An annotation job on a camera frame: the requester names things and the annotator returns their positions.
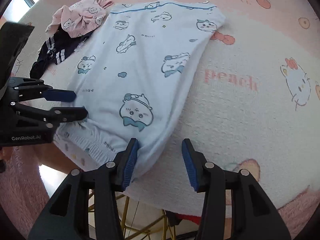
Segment light blue cartoon pajama pants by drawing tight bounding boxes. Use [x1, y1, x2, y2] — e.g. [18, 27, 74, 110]
[57, 0, 225, 178]

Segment person's left hand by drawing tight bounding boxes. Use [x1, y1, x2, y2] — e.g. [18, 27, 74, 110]
[0, 147, 13, 162]

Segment navy striped garment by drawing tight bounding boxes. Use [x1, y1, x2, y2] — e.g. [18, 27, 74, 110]
[29, 26, 93, 79]

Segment pink fuzzy right sleeve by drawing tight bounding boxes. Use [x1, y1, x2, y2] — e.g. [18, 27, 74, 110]
[278, 186, 319, 239]

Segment red sock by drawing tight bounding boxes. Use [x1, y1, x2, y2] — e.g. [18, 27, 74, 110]
[175, 213, 201, 225]

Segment pink cartoon pajama garment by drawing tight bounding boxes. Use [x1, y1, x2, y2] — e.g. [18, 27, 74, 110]
[46, 0, 113, 38]

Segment gold wire stool frame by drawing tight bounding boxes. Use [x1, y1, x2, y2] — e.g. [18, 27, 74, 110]
[87, 192, 181, 240]

